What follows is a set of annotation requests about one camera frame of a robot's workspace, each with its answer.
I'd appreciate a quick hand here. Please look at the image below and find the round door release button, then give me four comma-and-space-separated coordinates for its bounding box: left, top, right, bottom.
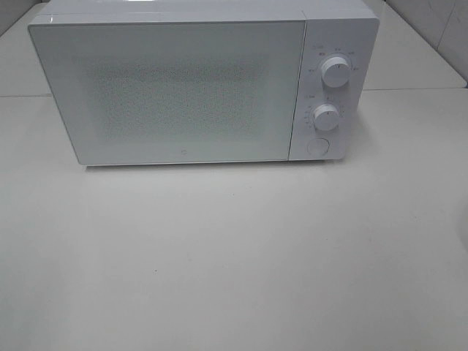
307, 137, 330, 158

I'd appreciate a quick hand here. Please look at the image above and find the white microwave door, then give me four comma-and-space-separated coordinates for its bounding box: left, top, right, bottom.
29, 21, 305, 166

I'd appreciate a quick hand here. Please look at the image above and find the lower white control knob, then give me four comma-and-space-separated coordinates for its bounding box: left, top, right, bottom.
312, 104, 340, 132

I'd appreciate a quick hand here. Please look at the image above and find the white control knob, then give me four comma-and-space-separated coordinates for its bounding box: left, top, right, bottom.
312, 104, 340, 132
320, 54, 352, 88

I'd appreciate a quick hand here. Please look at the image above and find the white microwave oven body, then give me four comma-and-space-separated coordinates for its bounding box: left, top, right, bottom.
28, 1, 380, 162

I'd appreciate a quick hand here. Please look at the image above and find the upper white control knob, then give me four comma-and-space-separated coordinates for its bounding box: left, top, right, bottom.
320, 54, 352, 88

